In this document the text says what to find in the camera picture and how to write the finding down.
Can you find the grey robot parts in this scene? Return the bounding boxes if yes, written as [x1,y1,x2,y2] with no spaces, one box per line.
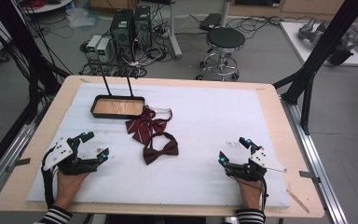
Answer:
[297,17,358,66]

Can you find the black frame strut with cables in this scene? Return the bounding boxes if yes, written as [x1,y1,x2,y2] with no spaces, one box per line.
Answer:
[0,0,73,125]

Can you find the clear plastic bag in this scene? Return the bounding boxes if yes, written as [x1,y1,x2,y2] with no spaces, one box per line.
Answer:
[65,7,101,31]

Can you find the white foam mat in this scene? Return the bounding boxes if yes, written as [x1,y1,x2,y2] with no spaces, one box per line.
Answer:
[26,82,292,209]

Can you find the person's left hand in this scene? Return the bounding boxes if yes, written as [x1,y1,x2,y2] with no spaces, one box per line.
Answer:
[53,170,90,211]

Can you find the loose floor cables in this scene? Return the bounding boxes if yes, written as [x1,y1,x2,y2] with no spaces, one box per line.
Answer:
[183,13,313,40]

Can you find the white floor board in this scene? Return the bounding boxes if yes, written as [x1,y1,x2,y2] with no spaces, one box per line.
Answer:
[279,21,358,67]

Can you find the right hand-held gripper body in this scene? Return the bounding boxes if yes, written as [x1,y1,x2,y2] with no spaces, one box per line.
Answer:
[225,146,288,183]

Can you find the slim black computer tower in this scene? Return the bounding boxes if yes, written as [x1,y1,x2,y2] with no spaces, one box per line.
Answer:
[133,5,153,49]

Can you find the person's right hand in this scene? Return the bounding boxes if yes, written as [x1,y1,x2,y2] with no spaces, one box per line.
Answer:
[234,176,264,211]

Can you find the aluminium rail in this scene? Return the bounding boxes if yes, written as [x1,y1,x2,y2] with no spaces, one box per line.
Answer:
[0,120,38,208]
[281,94,349,224]

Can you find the large black computer tower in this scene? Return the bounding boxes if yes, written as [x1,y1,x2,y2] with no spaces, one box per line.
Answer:
[110,8,136,63]

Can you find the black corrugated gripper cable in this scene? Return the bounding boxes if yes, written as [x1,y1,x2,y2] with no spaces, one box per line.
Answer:
[41,148,60,210]

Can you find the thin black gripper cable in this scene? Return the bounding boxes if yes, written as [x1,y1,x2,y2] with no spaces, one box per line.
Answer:
[237,175,269,213]

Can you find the plain dark red bow tie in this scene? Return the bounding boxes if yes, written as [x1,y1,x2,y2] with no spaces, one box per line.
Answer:
[143,132,180,166]

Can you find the thin wooden stick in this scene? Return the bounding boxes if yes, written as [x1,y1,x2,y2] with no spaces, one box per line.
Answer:
[286,188,310,215]

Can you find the flat black box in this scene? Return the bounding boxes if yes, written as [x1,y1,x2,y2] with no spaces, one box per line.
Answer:
[199,12,222,32]

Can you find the grey metal clip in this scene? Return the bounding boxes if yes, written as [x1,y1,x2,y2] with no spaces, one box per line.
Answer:
[6,157,32,174]
[298,170,322,185]

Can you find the white desk leg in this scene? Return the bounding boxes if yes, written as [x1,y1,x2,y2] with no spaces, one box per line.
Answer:
[219,0,232,28]
[167,0,183,60]

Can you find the round white table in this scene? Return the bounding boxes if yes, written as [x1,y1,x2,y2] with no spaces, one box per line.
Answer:
[21,0,74,14]

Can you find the black round stool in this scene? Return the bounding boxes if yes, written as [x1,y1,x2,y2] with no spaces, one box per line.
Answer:
[195,27,246,82]

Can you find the white power supply box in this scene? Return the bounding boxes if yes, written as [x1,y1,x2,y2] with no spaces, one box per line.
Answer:
[95,36,115,63]
[86,34,103,54]

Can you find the striped dark red bow tie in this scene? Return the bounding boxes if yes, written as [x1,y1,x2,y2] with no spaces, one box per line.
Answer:
[125,105,173,147]

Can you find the computer towers on floor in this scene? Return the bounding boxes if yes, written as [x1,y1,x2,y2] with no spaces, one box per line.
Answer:
[78,18,173,78]

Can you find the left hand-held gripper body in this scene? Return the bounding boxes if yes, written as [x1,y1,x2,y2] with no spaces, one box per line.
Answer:
[41,136,102,175]

